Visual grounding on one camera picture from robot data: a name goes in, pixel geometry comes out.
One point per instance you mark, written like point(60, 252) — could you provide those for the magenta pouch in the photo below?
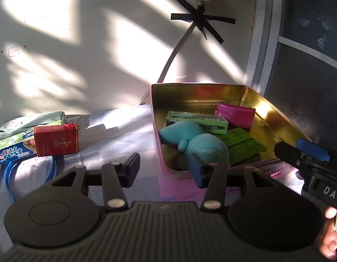
point(235, 114)

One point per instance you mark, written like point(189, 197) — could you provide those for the gold tin box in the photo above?
point(201, 101)

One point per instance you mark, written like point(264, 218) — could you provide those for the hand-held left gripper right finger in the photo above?
point(197, 170)

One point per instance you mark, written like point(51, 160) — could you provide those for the teal plush toy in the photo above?
point(201, 144)

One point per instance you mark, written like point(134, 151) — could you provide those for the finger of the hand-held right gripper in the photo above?
point(287, 151)
point(313, 148)

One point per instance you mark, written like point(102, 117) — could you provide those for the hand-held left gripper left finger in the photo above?
point(131, 169)

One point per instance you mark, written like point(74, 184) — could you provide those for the green white medicine box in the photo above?
point(197, 121)

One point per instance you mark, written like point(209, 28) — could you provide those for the white bed sheet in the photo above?
point(116, 133)

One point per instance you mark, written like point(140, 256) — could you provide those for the blue green toothpaste box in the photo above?
point(13, 148)

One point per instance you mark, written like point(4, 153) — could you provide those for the grey frosted glass door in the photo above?
point(307, 46)

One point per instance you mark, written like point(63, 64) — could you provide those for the person's right hand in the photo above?
point(328, 240)

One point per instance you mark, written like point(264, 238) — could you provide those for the red cigarette box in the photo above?
point(55, 140)

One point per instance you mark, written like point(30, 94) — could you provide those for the small white wall sticker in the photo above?
point(13, 51)

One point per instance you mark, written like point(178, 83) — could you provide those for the pale green zipper pouch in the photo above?
point(29, 124)

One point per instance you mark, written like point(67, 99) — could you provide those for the black tape strips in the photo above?
point(203, 20)

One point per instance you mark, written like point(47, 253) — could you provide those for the blue plastic headband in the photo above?
point(13, 174)

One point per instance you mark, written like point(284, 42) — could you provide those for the green foil packet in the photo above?
point(246, 150)
point(236, 136)

